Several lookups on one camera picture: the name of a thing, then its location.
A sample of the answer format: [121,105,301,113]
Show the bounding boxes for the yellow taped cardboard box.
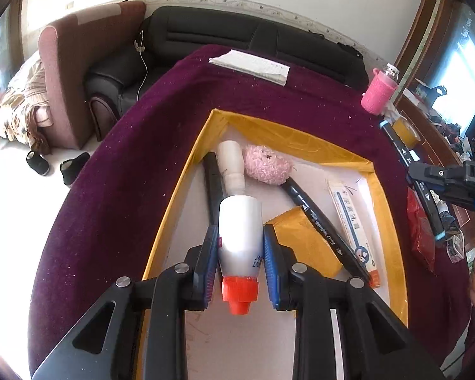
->
[135,108,410,380]

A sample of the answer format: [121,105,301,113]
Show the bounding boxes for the yellow-brown tape roll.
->
[392,119,422,149]

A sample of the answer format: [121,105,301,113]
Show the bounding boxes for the long black stick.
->
[203,151,227,226]

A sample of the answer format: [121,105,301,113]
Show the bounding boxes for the black leather sofa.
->
[83,6,370,117]

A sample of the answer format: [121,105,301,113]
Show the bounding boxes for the yellow snack packet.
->
[267,206,343,282]

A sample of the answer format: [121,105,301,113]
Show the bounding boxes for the bottle in pink knitted sleeve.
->
[360,63,400,115]

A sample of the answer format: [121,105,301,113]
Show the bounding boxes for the assorted cabinet top items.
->
[412,99,472,155]

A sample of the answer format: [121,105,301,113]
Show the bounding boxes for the black shoe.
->
[59,151,91,188]
[26,149,50,176]

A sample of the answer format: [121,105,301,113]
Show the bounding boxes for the printed blanket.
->
[0,53,52,155]

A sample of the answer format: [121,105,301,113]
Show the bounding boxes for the wooden cabinet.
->
[394,93,475,238]

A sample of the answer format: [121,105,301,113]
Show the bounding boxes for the long white ointment box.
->
[326,179,382,289]

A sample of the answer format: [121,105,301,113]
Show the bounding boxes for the pink fluffy ball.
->
[242,145,294,186]

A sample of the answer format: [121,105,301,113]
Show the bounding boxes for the folded white paper towel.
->
[208,49,291,87]

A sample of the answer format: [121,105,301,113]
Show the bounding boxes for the colourful small carton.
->
[414,81,448,104]

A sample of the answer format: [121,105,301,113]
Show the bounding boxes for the white glue bottle orange cap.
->
[218,196,264,316]

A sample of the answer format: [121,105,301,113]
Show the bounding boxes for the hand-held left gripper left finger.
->
[32,225,220,380]

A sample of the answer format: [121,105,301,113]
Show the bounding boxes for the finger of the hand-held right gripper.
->
[435,186,475,211]
[408,163,466,200]

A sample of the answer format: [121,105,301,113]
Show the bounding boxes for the reddish-brown armchair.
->
[37,0,147,151]

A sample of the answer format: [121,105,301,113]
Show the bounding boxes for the cream plastic bottle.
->
[216,140,247,199]

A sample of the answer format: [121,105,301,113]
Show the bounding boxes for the wooden door frame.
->
[396,0,452,99]

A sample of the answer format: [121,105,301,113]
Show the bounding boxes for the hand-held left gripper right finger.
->
[262,224,446,380]

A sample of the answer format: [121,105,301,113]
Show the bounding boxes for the red foil packet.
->
[406,188,438,274]

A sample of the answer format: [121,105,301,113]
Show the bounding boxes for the white earphone cable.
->
[134,28,149,101]

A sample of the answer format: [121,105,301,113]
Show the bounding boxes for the glass panel door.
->
[0,0,22,92]

